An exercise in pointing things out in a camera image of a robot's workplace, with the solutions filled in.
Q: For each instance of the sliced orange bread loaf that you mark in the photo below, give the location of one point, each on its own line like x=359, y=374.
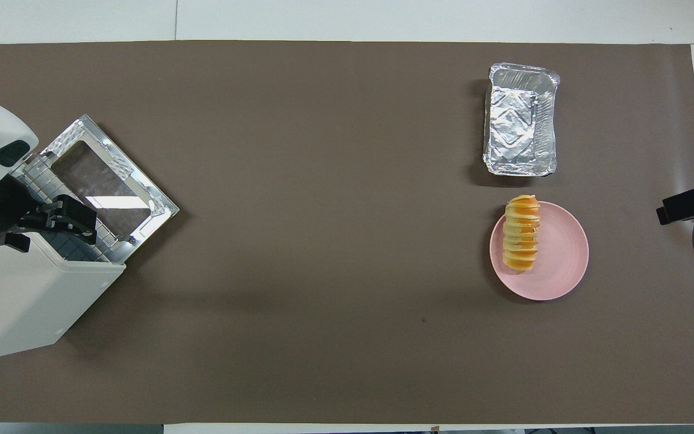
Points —
x=522, y=232

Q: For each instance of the aluminium foil tray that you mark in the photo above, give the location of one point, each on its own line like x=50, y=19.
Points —
x=518, y=126

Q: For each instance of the white toaster oven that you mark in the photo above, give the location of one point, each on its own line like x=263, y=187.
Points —
x=21, y=301

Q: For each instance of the glass oven door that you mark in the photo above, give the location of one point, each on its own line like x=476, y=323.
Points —
x=106, y=187

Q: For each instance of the pink round plate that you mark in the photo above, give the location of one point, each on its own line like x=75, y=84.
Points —
x=561, y=253

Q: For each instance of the brown paper table mat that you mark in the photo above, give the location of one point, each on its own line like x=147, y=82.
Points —
x=323, y=241

